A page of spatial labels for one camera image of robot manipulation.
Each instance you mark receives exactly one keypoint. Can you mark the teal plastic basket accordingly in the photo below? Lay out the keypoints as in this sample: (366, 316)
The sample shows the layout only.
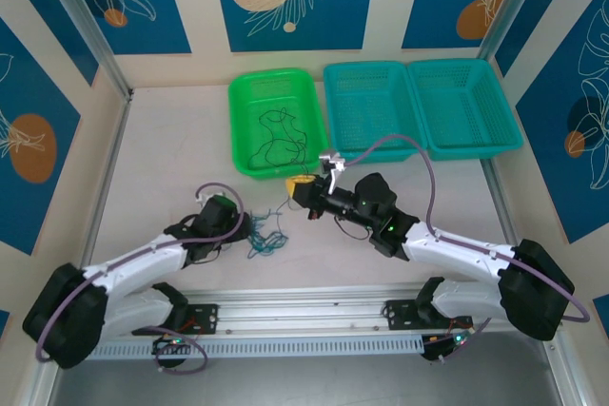
(371, 106)
(461, 106)

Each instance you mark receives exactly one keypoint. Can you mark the blue panel with fern outline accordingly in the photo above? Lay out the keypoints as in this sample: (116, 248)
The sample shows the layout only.
(428, 6)

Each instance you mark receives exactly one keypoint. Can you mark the blue panel with flower outline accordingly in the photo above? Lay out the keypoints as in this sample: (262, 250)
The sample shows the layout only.
(166, 6)

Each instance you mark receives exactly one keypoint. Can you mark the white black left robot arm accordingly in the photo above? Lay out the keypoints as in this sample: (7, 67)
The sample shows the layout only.
(138, 263)

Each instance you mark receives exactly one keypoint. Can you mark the black controller board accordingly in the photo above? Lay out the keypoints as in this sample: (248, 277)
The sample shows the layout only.
(169, 343)
(438, 349)

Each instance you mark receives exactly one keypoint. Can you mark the blue panel with orange oval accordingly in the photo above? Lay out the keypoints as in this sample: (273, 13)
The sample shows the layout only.
(28, 92)

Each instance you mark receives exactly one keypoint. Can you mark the aluminium frame post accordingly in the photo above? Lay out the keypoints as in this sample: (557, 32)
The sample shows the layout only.
(81, 11)
(504, 11)

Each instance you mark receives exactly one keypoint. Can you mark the blue panel with cream circle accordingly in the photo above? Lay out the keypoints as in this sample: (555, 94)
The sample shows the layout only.
(333, 21)

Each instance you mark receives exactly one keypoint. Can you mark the aluminium table edge rail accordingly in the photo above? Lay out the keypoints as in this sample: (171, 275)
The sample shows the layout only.
(110, 163)
(496, 178)

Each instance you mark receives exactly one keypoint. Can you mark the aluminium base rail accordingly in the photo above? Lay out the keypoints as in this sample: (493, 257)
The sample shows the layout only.
(295, 311)

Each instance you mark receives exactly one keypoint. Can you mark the green plastic basket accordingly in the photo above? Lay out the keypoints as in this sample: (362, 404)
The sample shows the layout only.
(242, 106)

